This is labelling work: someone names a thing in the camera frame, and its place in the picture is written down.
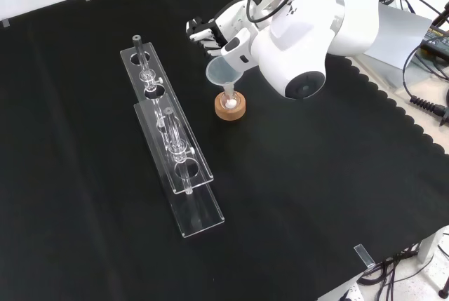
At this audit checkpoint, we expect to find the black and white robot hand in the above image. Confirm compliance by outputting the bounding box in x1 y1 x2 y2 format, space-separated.
185 0 262 74

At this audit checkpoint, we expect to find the translucent plastic funnel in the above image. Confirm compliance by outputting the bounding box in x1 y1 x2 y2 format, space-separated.
206 55 243 100

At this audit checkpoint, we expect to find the small round-bottom glass flask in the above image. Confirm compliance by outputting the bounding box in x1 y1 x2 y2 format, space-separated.
220 85 240 109

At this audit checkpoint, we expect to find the clear acrylic funnel stand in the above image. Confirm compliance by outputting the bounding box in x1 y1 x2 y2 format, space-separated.
119 35 225 239

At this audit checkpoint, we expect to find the black bench cloth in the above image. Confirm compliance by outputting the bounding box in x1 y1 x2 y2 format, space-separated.
0 0 449 301

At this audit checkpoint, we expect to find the black power adapter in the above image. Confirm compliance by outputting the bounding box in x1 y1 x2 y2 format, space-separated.
419 27 449 60

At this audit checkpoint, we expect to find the clear tape strip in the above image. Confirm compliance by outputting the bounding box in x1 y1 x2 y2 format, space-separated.
353 243 375 269

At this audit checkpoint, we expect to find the cork ring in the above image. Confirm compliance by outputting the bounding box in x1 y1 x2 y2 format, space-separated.
214 91 247 122

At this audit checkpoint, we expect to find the black cable with ribbed plug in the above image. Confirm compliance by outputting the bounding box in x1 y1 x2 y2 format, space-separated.
409 95 449 126

